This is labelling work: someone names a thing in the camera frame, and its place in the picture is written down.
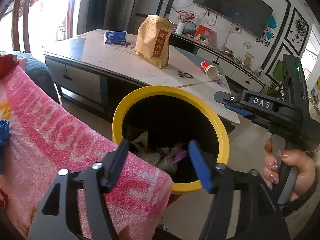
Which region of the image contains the pink cartoon blanket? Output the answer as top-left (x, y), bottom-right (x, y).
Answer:
top-left (1, 63), bottom-right (172, 239)

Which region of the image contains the tv cabinet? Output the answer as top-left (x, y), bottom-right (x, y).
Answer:
top-left (169, 33), bottom-right (266, 92)

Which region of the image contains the brown paper bag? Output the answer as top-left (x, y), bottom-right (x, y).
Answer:
top-left (135, 15), bottom-right (174, 68)

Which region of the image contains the yellow rimmed trash bin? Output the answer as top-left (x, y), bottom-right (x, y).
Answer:
top-left (111, 85), bottom-right (230, 195)

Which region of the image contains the red floral quilt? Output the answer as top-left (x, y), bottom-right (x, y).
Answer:
top-left (0, 54), bottom-right (18, 79)

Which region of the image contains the grey standing air conditioner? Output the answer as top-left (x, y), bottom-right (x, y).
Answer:
top-left (104, 0), bottom-right (136, 32)

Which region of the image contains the person right hand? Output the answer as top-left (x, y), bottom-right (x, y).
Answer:
top-left (263, 139), bottom-right (316, 202)

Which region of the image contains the wall television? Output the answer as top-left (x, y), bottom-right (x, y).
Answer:
top-left (193, 0), bottom-right (273, 38)

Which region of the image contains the blue tissue pack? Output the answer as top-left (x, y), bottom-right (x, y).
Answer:
top-left (104, 31), bottom-right (127, 44)

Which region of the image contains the red paper cup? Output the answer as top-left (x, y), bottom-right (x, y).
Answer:
top-left (201, 61), bottom-right (222, 79)

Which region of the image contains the coffee table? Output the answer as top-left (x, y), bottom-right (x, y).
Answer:
top-left (43, 29), bottom-right (240, 124)

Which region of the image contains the blue crumpled wrapper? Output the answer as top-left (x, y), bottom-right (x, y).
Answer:
top-left (0, 119), bottom-right (10, 175)

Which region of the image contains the white vase with flowers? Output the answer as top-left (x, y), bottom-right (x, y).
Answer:
top-left (175, 9), bottom-right (197, 34)

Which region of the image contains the colourful picture frame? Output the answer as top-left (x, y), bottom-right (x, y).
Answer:
top-left (194, 25), bottom-right (217, 46)

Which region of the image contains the dark blue sofa cushion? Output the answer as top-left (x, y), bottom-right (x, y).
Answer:
top-left (13, 51), bottom-right (60, 104)

